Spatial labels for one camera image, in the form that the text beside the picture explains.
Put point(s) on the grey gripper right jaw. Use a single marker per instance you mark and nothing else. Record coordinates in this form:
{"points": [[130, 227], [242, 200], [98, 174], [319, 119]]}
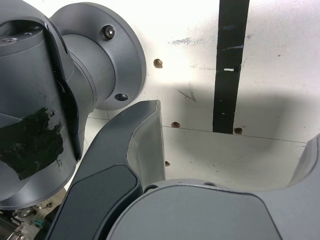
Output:
{"points": [[200, 215]]}

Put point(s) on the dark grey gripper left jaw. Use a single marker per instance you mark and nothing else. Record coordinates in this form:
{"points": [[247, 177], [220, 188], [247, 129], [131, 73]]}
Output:
{"points": [[110, 160]]}

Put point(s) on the black tape strip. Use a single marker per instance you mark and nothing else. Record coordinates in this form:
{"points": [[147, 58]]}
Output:
{"points": [[228, 75]]}

